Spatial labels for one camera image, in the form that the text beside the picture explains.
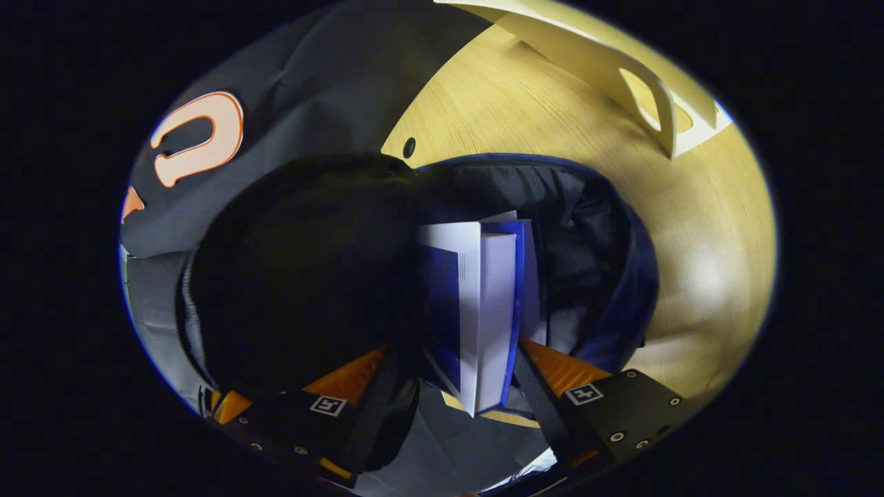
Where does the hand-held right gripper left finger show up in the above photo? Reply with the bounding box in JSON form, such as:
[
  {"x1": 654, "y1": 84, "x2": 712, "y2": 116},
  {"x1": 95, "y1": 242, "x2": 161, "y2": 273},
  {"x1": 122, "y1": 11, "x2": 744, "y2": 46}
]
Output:
[{"x1": 221, "y1": 345, "x2": 421, "y2": 487}]

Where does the grey book with white spine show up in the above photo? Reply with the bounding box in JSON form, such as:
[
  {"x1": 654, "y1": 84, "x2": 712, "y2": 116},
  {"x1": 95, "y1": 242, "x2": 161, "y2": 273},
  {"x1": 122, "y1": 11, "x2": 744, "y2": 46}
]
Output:
[{"x1": 483, "y1": 211, "x2": 548, "y2": 346}]

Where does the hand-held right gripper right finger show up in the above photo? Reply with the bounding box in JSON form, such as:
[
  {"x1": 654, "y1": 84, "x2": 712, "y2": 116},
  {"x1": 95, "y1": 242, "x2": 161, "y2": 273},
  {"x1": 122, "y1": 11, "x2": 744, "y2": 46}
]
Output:
[{"x1": 512, "y1": 338, "x2": 698, "y2": 470}]

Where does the blue schoolbag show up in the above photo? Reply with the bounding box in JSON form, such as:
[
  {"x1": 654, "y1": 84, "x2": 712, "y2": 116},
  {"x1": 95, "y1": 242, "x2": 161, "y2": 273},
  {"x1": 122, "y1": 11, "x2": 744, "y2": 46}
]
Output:
[{"x1": 181, "y1": 152, "x2": 660, "y2": 496}]

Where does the white bookshelf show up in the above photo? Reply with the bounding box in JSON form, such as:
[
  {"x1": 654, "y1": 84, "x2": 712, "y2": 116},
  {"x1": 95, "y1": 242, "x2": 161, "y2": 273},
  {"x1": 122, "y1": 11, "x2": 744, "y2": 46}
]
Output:
[{"x1": 434, "y1": 0, "x2": 734, "y2": 161}]

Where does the blue book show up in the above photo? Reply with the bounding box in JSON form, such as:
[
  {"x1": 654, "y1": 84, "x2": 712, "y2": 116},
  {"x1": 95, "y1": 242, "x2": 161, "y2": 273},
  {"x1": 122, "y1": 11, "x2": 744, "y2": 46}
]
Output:
[{"x1": 416, "y1": 220, "x2": 527, "y2": 418}]

